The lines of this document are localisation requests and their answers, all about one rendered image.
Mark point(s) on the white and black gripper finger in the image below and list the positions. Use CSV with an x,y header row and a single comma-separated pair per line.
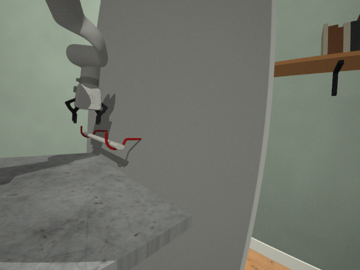
x,y
74,115
100,113

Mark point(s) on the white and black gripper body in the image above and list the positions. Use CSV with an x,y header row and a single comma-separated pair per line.
x,y
87,97

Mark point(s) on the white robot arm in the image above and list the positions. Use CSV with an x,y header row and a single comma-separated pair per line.
x,y
69,14

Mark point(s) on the grey wall panel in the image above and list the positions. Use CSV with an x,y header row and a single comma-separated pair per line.
x,y
194,80

